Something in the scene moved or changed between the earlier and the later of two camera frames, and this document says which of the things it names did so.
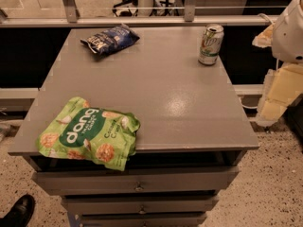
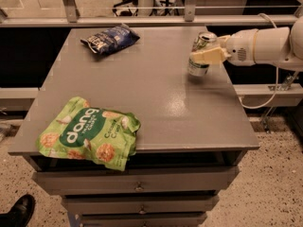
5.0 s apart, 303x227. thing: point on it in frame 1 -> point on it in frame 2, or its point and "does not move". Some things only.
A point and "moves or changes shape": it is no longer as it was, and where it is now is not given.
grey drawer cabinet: [191, 138] does not move
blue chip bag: [111, 39] does not move
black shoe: [21, 214] does not move
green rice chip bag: [106, 138] does not move
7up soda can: [211, 42] moves or changes shape
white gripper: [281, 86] -> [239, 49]
